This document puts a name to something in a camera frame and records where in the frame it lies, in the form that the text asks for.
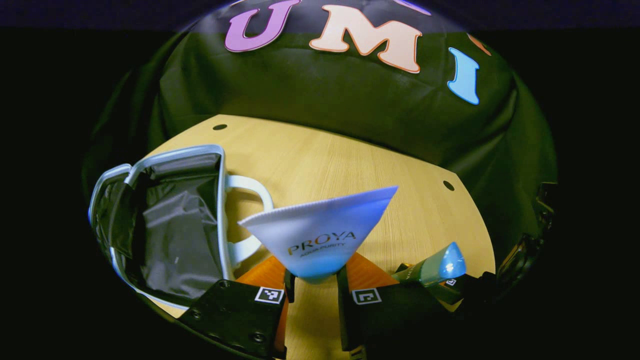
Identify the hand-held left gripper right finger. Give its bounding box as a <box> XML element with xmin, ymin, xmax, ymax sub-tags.
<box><xmin>336</xmin><ymin>252</ymin><xmax>451</xmax><ymax>353</ymax></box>

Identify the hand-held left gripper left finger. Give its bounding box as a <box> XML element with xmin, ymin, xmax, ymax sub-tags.
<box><xmin>177</xmin><ymin>255</ymin><xmax>297</xmax><ymax>360</ymax></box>

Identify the teal skin care tube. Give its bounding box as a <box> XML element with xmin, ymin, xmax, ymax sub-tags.
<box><xmin>391</xmin><ymin>242</ymin><xmax>467</xmax><ymax>288</ymax></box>

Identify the light blue suitcase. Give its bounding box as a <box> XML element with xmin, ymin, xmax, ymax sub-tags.
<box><xmin>88</xmin><ymin>144</ymin><xmax>275</xmax><ymax>311</ymax></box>

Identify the white skin care tube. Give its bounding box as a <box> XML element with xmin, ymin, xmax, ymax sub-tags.
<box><xmin>237</xmin><ymin>186</ymin><xmax>399</xmax><ymax>285</ymax></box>

